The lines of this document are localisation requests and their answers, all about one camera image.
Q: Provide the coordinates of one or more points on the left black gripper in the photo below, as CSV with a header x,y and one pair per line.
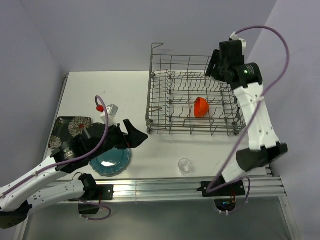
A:
x,y
134,138

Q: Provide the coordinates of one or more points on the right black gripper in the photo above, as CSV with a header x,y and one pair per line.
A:
x,y
214,61

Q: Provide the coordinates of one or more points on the teal scalloped plate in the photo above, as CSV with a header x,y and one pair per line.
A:
x,y
112,162

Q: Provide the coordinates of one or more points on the orange plastic bowl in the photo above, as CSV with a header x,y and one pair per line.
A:
x,y
201,107

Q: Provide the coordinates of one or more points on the clear drinking glass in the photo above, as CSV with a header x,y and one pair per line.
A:
x,y
185,166

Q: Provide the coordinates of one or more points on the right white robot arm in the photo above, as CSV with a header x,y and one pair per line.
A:
x,y
264,146

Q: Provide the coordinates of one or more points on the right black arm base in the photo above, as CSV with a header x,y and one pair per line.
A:
x,y
234,189

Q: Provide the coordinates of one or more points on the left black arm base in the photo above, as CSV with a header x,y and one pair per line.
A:
x,y
90,211

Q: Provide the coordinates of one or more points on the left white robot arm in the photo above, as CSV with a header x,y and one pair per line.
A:
x,y
29,193

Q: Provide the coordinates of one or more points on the black floral square plate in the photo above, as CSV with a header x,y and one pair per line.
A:
x,y
66,128

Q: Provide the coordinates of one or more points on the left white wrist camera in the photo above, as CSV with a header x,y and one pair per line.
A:
x,y
111,111

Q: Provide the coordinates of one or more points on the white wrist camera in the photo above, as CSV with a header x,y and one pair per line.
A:
x,y
234,37
111,111

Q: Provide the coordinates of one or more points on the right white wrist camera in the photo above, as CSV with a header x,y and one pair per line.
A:
x,y
234,37

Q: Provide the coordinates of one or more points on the grey wire dish rack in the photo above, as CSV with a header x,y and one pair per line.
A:
x,y
175,81

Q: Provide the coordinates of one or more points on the aluminium mounting rail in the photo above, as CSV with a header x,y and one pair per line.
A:
x,y
182,188

